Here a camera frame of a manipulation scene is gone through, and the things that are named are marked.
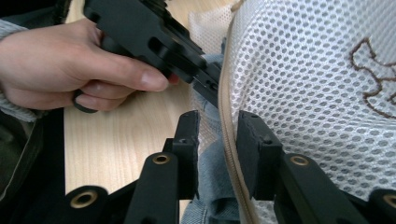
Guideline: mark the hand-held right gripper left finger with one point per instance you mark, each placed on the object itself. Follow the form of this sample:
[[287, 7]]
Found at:
[[188, 140]]

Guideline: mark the white mesh laundry bag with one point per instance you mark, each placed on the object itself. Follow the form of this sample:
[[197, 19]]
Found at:
[[311, 93]]

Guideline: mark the light blue denim jeans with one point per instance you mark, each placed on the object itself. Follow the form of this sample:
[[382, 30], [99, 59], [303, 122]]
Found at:
[[214, 174]]

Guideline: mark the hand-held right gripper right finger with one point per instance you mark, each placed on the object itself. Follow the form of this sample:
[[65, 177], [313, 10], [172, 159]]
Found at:
[[255, 149]]

